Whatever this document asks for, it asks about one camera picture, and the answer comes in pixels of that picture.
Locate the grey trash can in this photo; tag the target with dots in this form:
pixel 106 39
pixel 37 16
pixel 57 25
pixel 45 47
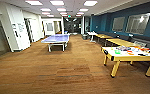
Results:
pixel 85 36

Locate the blue ping pong table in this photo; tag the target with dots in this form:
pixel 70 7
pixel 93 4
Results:
pixel 56 39

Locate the small white table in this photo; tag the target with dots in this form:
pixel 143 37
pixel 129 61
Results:
pixel 92 33

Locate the wooden top table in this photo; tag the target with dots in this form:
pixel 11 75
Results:
pixel 104 36
pixel 122 42

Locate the square ceiling light panel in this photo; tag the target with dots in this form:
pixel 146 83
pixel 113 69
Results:
pixel 62 9
pixel 90 2
pixel 33 2
pixel 45 9
pixel 82 9
pixel 57 2

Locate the green bowl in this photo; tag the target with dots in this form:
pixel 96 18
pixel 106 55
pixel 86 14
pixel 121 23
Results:
pixel 117 51

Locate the interior glass window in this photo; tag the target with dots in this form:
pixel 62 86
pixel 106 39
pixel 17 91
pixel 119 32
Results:
pixel 118 24
pixel 137 23

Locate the colourful board game box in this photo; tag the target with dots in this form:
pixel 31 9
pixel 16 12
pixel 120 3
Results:
pixel 124 49

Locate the orange table tennis paddle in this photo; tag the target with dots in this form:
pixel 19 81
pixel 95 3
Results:
pixel 130 52

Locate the yellow air hockey table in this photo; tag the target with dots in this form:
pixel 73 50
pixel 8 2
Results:
pixel 131 56

